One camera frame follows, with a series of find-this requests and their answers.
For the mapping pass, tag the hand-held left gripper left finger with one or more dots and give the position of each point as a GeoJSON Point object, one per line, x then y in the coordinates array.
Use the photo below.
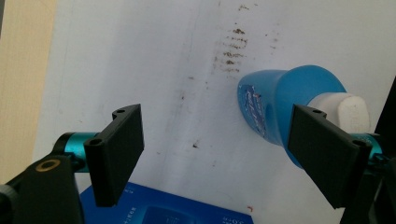
{"type": "Point", "coordinates": [113, 155]}

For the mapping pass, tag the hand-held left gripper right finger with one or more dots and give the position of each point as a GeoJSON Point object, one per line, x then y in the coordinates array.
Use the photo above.
{"type": "Point", "coordinates": [327, 155]}

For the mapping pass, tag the blue bottle with white cap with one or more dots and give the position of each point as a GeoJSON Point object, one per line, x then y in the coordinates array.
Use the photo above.
{"type": "Point", "coordinates": [280, 93]}

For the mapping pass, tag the blue printed card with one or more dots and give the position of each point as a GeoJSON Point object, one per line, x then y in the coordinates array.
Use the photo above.
{"type": "Point", "coordinates": [162, 208]}

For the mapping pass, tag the black object at edge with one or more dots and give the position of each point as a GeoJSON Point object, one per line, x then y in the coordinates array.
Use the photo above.
{"type": "Point", "coordinates": [387, 115]}

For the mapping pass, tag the white stained sheet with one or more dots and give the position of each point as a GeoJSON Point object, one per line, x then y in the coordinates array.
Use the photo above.
{"type": "Point", "coordinates": [193, 77]}

